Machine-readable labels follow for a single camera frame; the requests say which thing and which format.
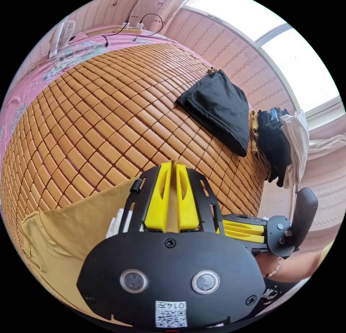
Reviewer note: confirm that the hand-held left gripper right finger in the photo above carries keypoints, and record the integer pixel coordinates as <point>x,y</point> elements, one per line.
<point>187,205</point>

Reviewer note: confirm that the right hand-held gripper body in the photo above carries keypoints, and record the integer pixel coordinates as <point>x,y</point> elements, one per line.
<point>279,234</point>

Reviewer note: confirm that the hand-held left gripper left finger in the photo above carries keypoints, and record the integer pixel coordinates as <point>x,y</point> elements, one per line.
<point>156,203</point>

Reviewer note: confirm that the yellow short sleeve shirt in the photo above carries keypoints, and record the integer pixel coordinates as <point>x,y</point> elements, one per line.
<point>67,230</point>

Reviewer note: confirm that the person's right forearm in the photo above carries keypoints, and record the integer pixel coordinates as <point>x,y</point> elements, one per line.
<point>297,268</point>

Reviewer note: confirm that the person's right hand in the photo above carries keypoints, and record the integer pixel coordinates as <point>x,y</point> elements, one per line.
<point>267,264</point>

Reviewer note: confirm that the person's body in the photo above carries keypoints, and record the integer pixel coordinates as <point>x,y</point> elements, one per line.
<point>273,295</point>

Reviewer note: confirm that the pile of clothes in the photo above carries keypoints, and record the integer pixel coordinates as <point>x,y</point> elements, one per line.
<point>275,149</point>

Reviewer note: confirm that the black folded shirt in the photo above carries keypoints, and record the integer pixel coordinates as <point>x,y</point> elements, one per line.
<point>219,111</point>

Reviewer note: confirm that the bed with woven mat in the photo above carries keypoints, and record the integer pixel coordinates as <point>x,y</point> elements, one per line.
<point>108,108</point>

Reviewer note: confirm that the white power strip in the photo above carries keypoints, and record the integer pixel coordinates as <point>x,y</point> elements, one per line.
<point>132,27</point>

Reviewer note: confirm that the window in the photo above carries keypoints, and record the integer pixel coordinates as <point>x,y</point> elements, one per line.
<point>283,46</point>

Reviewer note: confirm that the white fan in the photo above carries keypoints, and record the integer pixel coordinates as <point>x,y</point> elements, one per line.
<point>61,38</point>

